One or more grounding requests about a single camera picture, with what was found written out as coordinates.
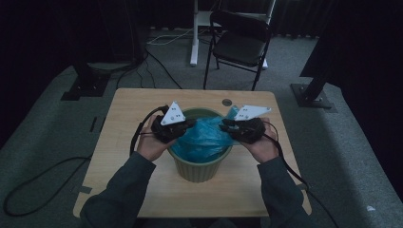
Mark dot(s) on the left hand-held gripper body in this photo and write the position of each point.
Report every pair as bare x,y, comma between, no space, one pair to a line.
168,128

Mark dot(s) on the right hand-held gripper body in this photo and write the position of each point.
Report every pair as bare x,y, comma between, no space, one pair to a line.
250,126

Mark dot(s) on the blue plastic trash bag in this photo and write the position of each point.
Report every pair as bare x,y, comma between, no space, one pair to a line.
202,139

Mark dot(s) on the green plastic trash bin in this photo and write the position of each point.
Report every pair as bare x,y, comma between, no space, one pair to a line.
198,171

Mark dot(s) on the person's left hand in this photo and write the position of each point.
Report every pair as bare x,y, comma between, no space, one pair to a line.
150,142

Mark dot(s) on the person's right hand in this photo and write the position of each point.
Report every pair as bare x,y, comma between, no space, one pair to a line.
264,148

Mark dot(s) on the grey table grommet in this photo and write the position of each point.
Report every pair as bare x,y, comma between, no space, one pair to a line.
226,102

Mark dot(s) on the black floor tape strip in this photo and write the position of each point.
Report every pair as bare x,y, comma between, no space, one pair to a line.
103,124
93,124

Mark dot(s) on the black stand base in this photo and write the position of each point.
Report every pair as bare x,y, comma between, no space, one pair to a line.
312,96
85,87

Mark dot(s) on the black folding chair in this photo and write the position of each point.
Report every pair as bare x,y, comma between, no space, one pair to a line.
240,47

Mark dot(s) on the grey tape strip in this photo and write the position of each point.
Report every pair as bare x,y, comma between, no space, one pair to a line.
83,189
303,186

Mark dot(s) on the white paper scrap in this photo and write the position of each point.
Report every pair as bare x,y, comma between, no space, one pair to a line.
370,208

